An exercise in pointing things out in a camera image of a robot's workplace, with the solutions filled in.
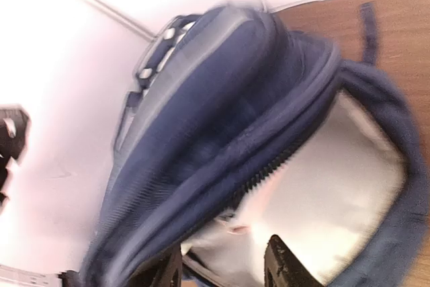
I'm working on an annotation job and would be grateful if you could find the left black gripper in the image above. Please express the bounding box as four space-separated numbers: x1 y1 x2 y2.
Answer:
1 106 30 207

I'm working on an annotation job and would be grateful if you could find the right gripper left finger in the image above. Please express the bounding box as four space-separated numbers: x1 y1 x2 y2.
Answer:
127 245 182 287

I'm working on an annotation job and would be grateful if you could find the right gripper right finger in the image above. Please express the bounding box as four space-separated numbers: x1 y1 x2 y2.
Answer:
264 235 324 287

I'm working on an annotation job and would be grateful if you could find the navy blue student backpack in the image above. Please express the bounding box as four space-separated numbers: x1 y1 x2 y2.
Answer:
64 3 429 286

